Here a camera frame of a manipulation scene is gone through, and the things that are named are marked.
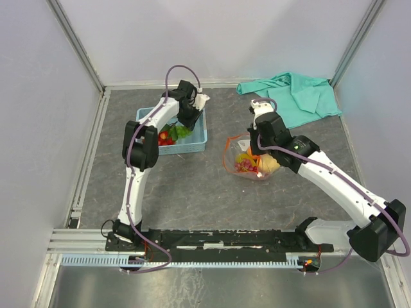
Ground orange peach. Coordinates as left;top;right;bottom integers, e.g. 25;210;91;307
247;147;259;160

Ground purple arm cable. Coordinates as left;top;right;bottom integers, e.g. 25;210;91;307
123;65;204;275
250;98;411;257

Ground green grapes bunch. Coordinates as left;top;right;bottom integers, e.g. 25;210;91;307
175;126;192;139

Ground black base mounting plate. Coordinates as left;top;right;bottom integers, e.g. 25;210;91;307
105;229;334;262

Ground purple grapes bunch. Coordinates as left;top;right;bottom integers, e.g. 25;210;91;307
234;162;258;173

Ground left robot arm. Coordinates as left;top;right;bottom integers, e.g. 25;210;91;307
113;80;210;250

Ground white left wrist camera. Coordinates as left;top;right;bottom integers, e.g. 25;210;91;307
193;94;210;111

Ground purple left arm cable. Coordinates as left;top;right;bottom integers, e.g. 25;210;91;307
123;65;204;275

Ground light blue cable duct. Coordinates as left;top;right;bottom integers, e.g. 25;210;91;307
60;253;303;270

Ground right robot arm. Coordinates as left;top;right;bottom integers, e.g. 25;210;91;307
248;110;410;262

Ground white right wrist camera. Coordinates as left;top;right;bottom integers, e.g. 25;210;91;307
249;98;277;130

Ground teal cloth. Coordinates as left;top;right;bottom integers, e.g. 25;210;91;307
236;72;342;128

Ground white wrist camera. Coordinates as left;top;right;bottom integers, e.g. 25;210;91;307
249;98;277;130
193;94;210;111

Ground clear orange zip bag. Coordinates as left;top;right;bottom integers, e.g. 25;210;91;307
223;133;280;180

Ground red strawberries with leaf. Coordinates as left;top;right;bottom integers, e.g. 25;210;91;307
158;123;179;146

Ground light blue plastic basket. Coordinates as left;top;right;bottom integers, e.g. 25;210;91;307
136;107;209;157

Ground yellow lemon fruit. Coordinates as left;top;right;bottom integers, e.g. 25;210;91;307
258;154;280;174

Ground yellow mango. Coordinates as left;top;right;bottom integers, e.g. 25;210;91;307
236;153;255;165

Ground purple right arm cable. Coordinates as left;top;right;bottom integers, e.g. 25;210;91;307
250;98;411;257

